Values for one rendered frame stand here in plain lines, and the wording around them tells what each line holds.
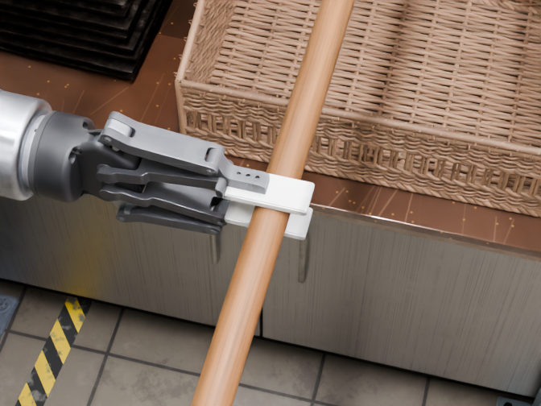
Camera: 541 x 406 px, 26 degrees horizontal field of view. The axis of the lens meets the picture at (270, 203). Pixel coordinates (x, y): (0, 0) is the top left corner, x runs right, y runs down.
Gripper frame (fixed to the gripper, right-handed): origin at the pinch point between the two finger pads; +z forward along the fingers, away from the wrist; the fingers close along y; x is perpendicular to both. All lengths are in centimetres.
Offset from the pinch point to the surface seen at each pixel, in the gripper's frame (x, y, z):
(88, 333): -38, 120, -45
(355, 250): -41, 73, 3
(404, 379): -44, 119, 15
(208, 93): -45, 48, -21
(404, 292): -41, 82, 12
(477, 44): -76, 61, 15
